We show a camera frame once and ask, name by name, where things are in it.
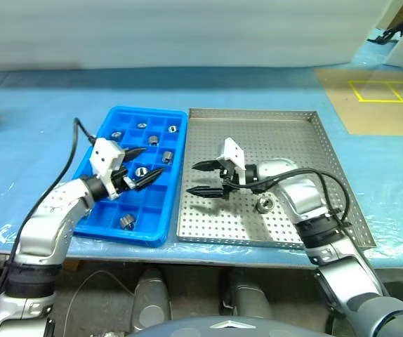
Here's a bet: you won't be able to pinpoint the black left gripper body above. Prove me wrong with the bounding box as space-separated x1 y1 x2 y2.
110 164 136 198

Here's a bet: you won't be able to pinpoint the perforated steel tray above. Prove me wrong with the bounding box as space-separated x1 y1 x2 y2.
176 107 377 249

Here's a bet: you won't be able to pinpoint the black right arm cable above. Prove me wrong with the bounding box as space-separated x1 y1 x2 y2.
242 168 352 227

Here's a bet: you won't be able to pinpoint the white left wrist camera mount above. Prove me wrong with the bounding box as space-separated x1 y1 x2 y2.
89 138 125 201

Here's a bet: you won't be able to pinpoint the blue plastic compartment tray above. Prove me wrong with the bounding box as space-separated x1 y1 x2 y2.
72 105 190 249

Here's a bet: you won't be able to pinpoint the brown cardboard mat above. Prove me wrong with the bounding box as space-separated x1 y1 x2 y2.
313 68 403 135

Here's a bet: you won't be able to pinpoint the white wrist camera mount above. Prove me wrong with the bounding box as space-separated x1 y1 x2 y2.
217 138 247 185
89 138 125 201

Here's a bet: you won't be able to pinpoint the blue-grey rounded robot body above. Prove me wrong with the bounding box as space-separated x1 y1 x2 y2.
127 313 332 337

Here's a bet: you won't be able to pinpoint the white foam backdrop sheet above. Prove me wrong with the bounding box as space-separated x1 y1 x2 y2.
0 0 403 73

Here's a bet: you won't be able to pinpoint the metal nut on metal tray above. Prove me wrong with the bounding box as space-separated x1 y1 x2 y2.
256 197 275 213

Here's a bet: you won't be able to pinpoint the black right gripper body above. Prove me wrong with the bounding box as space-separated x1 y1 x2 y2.
217 159 245 200

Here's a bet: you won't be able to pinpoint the thin white floor wire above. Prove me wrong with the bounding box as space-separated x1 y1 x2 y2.
63 269 134 333

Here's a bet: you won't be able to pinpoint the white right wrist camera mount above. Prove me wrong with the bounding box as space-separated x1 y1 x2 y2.
217 138 247 185

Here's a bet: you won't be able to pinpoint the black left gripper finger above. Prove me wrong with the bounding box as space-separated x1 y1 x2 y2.
122 147 147 164
129 167 166 192

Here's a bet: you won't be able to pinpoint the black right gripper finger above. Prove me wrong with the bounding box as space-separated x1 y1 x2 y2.
192 159 222 173
186 185 225 198

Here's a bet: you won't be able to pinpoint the black stand legs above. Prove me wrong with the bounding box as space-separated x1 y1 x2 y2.
368 27 403 46

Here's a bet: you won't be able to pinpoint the grey rounded shape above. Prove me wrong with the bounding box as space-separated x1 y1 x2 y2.
133 267 171 329
222 269 276 321

